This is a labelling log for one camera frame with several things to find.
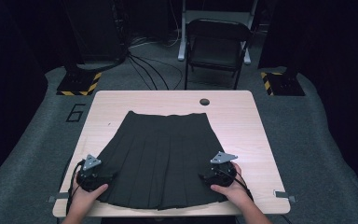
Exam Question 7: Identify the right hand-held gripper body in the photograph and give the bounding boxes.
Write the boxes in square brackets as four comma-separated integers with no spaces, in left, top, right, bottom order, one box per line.
[203,151,239,189]

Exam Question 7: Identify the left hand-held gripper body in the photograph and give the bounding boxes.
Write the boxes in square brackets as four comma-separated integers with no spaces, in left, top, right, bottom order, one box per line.
[76,154,108,192]

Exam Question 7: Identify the black pleated skirt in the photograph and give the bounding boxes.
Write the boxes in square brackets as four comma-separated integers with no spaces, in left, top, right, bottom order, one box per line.
[94,110,229,211]

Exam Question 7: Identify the person's left hand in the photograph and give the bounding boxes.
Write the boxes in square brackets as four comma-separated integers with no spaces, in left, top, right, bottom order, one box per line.
[72,178,110,216]

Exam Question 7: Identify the person's right hand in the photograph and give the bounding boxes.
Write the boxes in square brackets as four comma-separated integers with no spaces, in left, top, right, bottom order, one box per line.
[210,162,254,210]

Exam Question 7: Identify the grey tape strip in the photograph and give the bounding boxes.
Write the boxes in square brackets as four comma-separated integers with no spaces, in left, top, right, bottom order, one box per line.
[48,191,70,203]
[274,189,297,203]

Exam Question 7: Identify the black tape floor number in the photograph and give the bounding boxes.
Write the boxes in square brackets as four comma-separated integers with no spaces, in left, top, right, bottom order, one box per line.
[65,104,87,123]

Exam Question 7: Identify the black stand base hazard tape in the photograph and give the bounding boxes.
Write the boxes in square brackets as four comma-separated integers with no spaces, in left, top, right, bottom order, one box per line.
[260,71,306,97]
[56,69,103,96]

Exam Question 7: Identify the black folding chair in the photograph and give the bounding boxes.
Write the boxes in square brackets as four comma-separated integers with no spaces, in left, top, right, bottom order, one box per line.
[185,18,253,91]

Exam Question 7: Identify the dark curtain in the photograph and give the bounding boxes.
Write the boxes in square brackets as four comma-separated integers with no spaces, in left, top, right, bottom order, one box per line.
[259,0,358,216]
[0,0,49,190]

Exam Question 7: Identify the dark equipment cabinet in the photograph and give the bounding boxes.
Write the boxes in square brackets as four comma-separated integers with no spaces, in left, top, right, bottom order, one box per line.
[62,0,129,68]

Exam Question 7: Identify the left hand-held gripper black cable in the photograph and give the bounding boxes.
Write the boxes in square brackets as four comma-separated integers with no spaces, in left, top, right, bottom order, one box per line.
[65,160,87,217]

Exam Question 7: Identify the hand-held gripper black cable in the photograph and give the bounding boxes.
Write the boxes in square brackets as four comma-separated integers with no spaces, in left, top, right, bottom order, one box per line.
[65,160,87,217]
[217,169,255,202]

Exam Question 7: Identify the right hand-held gripper black cable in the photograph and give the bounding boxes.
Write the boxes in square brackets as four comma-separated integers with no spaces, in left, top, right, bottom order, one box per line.
[217,169,255,202]

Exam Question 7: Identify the thin black floor cable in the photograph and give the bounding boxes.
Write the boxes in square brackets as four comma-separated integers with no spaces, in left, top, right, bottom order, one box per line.
[136,55,185,91]

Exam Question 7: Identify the white metal desk frame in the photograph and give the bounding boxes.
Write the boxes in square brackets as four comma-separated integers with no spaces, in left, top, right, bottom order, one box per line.
[177,0,259,65]

